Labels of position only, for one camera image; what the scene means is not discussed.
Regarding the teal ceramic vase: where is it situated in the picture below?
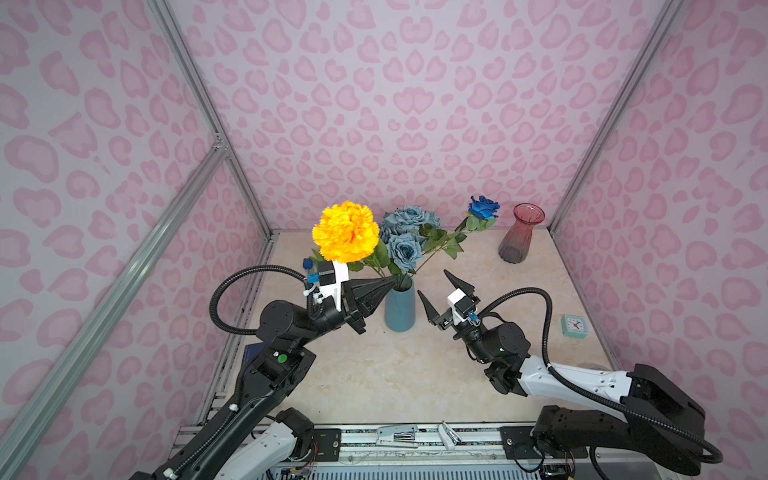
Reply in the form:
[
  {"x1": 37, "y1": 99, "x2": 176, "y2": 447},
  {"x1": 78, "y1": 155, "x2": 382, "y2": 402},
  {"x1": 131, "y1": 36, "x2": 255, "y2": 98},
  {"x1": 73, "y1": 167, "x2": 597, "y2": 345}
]
[{"x1": 385, "y1": 275, "x2": 416, "y2": 333}]

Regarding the orange carnation stem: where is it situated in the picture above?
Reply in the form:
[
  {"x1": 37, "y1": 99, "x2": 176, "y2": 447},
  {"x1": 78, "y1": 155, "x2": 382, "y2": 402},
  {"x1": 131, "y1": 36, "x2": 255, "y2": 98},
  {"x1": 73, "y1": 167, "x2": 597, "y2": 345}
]
[{"x1": 312, "y1": 201, "x2": 401, "y2": 277}]

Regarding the blue rose stem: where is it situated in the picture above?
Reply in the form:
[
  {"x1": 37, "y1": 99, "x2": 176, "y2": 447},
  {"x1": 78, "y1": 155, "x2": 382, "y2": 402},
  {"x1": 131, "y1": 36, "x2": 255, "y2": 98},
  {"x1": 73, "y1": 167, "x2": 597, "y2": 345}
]
[{"x1": 419, "y1": 195, "x2": 500, "y2": 263}]

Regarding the dusty blue rose bouquet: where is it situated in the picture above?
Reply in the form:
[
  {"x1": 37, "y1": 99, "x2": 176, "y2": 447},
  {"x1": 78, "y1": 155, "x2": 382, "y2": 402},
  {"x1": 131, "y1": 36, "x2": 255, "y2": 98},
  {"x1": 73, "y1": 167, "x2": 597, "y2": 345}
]
[{"x1": 379, "y1": 206, "x2": 467, "y2": 292}]

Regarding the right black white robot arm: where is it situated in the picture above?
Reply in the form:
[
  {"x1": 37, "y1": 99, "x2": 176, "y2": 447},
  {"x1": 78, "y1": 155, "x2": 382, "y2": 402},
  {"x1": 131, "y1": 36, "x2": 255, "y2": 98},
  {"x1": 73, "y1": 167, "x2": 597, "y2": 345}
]
[{"x1": 419, "y1": 273, "x2": 724, "y2": 476}]

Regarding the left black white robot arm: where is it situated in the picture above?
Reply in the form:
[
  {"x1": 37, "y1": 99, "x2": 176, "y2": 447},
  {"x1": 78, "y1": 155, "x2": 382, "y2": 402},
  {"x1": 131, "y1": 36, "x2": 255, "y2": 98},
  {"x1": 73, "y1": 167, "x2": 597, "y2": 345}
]
[{"x1": 132, "y1": 277, "x2": 393, "y2": 479}]

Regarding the red glass vase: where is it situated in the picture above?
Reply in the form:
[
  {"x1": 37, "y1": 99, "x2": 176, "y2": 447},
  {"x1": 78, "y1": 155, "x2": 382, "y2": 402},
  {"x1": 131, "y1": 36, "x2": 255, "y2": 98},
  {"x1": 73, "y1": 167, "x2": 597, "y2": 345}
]
[{"x1": 498, "y1": 203, "x2": 546, "y2": 264}]

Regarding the small teal clock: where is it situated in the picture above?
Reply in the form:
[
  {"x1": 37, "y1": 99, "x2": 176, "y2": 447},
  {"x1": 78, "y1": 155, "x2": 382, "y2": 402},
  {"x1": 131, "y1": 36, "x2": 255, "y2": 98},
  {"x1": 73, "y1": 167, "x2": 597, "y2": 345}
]
[{"x1": 561, "y1": 315, "x2": 589, "y2": 339}]

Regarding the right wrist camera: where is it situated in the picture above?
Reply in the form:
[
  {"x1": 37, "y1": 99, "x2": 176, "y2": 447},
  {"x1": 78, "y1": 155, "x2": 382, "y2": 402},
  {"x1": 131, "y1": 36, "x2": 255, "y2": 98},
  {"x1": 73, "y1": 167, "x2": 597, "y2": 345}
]
[{"x1": 447, "y1": 289, "x2": 480, "y2": 327}]

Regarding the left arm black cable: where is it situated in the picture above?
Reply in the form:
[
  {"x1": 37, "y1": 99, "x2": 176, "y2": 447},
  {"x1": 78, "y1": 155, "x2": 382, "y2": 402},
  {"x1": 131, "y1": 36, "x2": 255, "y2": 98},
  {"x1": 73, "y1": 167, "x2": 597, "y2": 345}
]
[{"x1": 208, "y1": 265, "x2": 307, "y2": 337}]

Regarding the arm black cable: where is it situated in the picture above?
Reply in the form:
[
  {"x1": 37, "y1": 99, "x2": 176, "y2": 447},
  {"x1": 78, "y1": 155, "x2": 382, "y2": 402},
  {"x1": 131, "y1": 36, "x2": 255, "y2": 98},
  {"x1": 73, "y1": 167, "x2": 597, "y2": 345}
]
[
  {"x1": 479, "y1": 286, "x2": 724, "y2": 465},
  {"x1": 208, "y1": 265, "x2": 307, "y2": 337}
]

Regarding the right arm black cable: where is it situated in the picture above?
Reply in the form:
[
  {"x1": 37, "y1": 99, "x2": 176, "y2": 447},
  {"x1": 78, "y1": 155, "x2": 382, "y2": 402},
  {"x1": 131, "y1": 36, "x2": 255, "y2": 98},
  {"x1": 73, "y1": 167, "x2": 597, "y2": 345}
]
[{"x1": 479, "y1": 286, "x2": 724, "y2": 465}]

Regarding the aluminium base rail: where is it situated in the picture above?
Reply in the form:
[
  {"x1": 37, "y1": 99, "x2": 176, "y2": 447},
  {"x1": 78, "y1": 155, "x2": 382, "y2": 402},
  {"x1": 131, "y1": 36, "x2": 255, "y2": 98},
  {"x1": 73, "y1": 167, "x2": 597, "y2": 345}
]
[{"x1": 158, "y1": 419, "x2": 661, "y2": 480}]

